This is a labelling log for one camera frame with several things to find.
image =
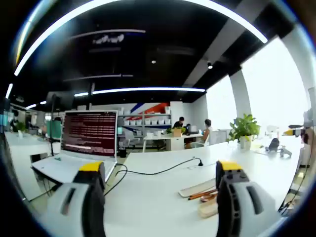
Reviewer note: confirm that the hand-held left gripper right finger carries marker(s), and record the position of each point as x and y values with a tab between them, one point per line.
242	209

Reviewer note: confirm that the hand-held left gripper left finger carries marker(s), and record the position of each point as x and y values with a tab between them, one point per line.
74	209

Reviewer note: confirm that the beige cutlery case base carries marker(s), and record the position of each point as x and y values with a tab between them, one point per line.
207	209

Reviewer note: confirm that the small grey stand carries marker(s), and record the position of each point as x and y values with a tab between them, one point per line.
286	151

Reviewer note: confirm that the small black object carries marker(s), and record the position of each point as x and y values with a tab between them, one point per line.
274	144

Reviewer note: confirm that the white laptop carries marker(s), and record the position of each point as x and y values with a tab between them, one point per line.
89	133

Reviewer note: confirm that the green potted plant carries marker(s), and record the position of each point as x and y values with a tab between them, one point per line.
244	128

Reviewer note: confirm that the white far desk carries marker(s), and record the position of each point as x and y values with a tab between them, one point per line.
168	142

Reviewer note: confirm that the cardboard box with plant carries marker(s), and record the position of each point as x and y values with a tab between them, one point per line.
177	132

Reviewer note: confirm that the white storage shelf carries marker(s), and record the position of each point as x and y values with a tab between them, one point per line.
148	122

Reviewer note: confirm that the straight ceiling light strip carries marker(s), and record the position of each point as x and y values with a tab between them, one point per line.
148	89

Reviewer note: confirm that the curved ceiling light strip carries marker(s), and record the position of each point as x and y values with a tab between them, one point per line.
74	17

